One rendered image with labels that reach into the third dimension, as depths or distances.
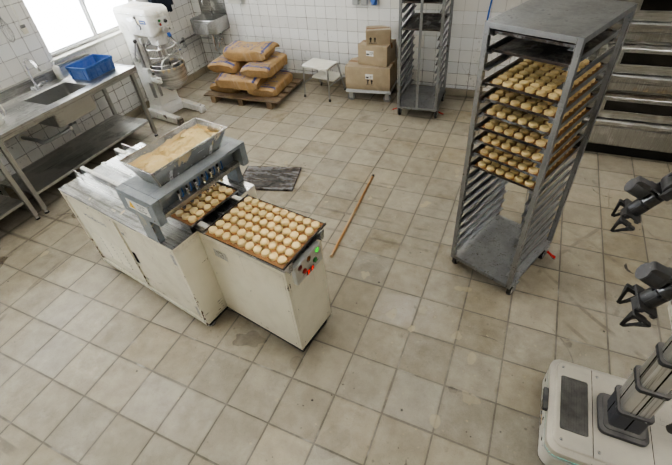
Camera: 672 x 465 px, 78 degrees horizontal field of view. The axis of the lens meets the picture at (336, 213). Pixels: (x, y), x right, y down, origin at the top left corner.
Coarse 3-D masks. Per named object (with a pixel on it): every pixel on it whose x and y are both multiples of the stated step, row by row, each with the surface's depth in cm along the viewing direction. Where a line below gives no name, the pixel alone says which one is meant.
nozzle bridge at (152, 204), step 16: (224, 144) 261; (240, 144) 260; (208, 160) 248; (224, 160) 265; (240, 160) 268; (192, 176) 236; (208, 176) 258; (224, 176) 262; (240, 176) 285; (128, 192) 229; (144, 192) 228; (160, 192) 226; (176, 192) 241; (192, 192) 247; (128, 208) 240; (144, 208) 226; (160, 208) 224; (176, 208) 238; (144, 224) 241; (160, 224) 228; (160, 240) 244
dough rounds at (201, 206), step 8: (208, 192) 267; (216, 192) 267; (224, 192) 269; (232, 192) 268; (200, 200) 265; (208, 200) 261; (216, 200) 260; (192, 208) 256; (200, 208) 258; (208, 208) 255; (176, 216) 254; (184, 216) 250; (192, 216) 250; (200, 216) 251; (192, 224) 247
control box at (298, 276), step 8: (312, 248) 233; (320, 248) 239; (304, 256) 228; (312, 256) 234; (320, 256) 242; (296, 264) 224; (304, 264) 229; (312, 264) 237; (296, 272) 224; (296, 280) 228
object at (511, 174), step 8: (568, 152) 265; (480, 160) 266; (488, 160) 262; (560, 160) 259; (488, 168) 256; (496, 168) 258; (504, 168) 254; (552, 168) 254; (504, 176) 251; (512, 176) 248; (520, 176) 247; (528, 176) 249; (528, 184) 241
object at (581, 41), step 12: (576, 48) 183; (576, 60) 186; (576, 72) 191; (564, 84) 195; (564, 96) 197; (564, 108) 201; (552, 132) 210; (552, 144) 213; (540, 168) 225; (540, 180) 229; (528, 216) 246; (528, 228) 252; (516, 252) 267; (516, 264) 272
